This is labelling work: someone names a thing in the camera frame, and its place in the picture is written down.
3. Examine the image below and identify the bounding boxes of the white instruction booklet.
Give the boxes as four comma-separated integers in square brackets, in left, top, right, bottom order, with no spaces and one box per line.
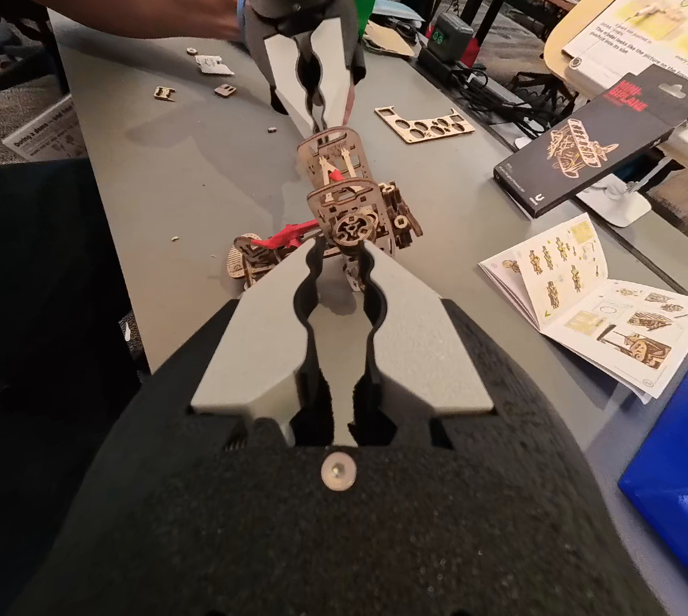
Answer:
[477,213,688,404]

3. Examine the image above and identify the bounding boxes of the black cables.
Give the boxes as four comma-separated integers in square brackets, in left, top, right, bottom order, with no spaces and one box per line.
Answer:
[457,65,578,139]

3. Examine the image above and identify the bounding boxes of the grey desk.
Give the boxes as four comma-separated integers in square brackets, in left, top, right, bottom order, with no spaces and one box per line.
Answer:
[559,159,688,294]
[47,8,688,616]

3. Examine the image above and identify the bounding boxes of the person's legs in dark trousers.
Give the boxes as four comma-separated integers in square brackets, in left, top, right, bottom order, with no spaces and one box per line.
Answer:
[0,158,154,466]

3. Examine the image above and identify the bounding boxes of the black charger with green lights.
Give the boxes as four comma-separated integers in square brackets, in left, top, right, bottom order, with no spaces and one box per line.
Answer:
[427,11,476,63]

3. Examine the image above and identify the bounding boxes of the beige display board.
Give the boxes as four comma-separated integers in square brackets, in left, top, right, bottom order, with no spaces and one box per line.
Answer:
[543,0,688,101]

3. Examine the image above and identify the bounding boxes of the black model kit box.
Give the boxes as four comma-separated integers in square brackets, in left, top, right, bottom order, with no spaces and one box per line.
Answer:
[493,64,688,220]

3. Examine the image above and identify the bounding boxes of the white instruction sheet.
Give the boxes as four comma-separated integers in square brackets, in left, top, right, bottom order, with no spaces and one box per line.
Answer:
[562,0,688,82]

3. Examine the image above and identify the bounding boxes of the blue plastic bin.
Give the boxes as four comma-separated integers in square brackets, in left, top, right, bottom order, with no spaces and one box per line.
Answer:
[618,371,688,539]

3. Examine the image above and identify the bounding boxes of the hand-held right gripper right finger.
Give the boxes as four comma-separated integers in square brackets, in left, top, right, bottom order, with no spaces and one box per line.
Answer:
[359,240,495,450]

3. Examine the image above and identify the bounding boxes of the punched wooden parts sheet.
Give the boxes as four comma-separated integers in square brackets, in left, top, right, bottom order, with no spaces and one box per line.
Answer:
[374,107,477,145]

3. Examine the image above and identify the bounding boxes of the brown cardboard piece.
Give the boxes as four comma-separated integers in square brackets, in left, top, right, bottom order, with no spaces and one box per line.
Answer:
[364,21,416,58]

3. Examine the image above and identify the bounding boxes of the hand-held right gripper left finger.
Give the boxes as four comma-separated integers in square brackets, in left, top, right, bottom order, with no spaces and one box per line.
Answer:
[190,239,325,449]

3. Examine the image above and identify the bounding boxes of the white printed paper sign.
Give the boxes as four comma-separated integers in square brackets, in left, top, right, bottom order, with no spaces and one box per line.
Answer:
[3,94,88,161]

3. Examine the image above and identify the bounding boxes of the wooden biplane model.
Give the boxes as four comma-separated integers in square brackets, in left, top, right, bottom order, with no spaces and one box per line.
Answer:
[228,126,425,292]

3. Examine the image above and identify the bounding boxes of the white tablet stand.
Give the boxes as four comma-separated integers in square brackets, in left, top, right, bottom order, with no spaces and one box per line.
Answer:
[578,133,688,228]

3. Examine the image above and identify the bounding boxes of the person's left hand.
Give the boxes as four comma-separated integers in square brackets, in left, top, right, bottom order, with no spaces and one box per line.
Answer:
[242,0,369,125]

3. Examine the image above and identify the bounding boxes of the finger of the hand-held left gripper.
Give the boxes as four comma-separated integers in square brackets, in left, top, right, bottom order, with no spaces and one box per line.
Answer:
[311,16,346,131]
[263,32,319,137]

